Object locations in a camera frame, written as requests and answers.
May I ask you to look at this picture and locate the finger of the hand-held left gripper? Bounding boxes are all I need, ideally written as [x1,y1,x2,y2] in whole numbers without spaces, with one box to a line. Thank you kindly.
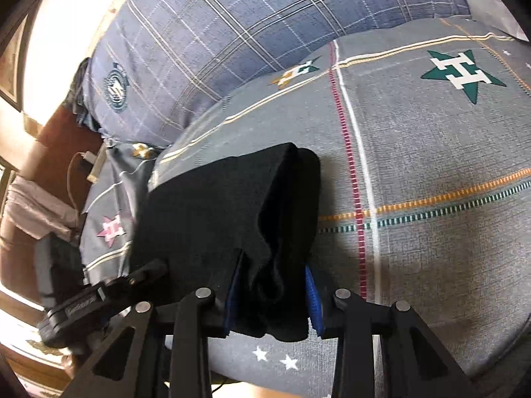
[103,258,167,300]

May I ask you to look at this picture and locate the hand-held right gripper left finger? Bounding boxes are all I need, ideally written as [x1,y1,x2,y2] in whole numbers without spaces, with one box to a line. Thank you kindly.
[61,253,243,398]

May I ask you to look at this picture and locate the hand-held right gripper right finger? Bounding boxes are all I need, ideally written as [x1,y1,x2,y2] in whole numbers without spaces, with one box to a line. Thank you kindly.
[304,264,478,398]

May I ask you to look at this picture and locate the black pants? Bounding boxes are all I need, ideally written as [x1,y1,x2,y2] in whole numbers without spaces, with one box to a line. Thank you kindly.
[130,143,323,343]

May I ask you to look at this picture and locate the dark bag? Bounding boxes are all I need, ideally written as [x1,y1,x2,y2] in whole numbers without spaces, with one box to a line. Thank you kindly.
[34,232,86,301]

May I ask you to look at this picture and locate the grey crumpled cloth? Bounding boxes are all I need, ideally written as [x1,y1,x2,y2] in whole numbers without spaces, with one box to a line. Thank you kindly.
[3,174,81,242]

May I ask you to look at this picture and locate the dark grey cloth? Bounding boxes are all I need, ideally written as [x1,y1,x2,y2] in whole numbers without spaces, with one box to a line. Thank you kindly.
[62,57,106,134]

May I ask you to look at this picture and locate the grey star-printed quilt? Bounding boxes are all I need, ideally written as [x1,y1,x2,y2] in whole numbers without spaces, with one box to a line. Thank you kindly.
[81,13,531,398]

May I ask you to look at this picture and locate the blue plaid pillow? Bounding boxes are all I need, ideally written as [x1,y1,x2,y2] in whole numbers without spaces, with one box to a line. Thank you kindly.
[83,0,473,149]

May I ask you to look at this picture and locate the white charging cable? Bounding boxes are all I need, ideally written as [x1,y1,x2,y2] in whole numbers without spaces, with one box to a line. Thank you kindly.
[66,153,86,220]

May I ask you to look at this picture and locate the light wooden bed frame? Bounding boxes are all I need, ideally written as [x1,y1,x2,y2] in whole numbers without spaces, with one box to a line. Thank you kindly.
[86,149,108,184]

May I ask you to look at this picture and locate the framed wall picture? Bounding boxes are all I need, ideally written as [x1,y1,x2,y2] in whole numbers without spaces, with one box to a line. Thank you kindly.
[0,10,30,110]

